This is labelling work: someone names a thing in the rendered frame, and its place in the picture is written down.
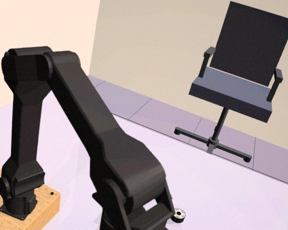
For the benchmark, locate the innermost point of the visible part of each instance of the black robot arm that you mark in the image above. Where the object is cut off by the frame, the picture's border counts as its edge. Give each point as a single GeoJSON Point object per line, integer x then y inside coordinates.
{"type": "Point", "coordinates": [124, 172]}

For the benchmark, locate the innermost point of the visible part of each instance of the small black toy wheel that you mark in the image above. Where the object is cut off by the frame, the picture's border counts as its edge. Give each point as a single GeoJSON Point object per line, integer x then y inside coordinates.
{"type": "Point", "coordinates": [179, 216]}

